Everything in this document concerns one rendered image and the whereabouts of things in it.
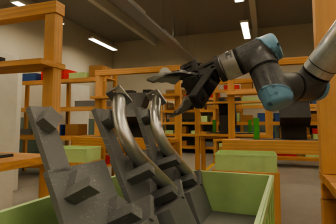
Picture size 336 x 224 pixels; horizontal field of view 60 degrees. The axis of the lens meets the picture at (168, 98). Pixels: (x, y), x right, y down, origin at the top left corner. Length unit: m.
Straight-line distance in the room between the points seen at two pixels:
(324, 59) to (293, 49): 10.63
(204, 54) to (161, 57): 1.79
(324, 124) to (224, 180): 0.70
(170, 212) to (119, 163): 0.15
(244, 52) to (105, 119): 0.39
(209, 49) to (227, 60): 10.83
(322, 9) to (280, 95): 0.90
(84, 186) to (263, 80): 0.47
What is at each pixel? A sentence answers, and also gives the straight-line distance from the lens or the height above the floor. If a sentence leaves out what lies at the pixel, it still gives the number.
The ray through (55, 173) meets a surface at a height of 1.02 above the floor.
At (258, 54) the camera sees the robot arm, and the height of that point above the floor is 1.28.
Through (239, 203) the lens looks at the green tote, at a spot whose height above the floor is 0.87.
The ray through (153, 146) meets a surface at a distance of 0.81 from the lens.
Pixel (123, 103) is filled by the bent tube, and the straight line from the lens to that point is 0.66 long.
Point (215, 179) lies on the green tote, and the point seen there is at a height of 0.94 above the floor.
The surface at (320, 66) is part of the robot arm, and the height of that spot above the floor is 1.24.
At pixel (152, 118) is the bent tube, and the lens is 0.78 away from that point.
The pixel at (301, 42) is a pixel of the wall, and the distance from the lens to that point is 11.50.
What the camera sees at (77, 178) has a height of 1.01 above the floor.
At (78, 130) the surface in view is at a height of 0.95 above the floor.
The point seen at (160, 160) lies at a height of 1.01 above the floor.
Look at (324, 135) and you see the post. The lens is 1.48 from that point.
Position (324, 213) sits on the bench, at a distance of 1.53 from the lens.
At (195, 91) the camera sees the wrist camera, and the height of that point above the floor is 1.19.
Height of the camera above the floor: 1.11
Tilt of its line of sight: 5 degrees up
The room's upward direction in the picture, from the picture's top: straight up
